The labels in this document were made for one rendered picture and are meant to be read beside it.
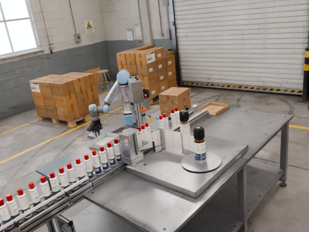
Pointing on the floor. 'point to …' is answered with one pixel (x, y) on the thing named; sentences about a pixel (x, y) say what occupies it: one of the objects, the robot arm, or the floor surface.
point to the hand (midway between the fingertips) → (97, 138)
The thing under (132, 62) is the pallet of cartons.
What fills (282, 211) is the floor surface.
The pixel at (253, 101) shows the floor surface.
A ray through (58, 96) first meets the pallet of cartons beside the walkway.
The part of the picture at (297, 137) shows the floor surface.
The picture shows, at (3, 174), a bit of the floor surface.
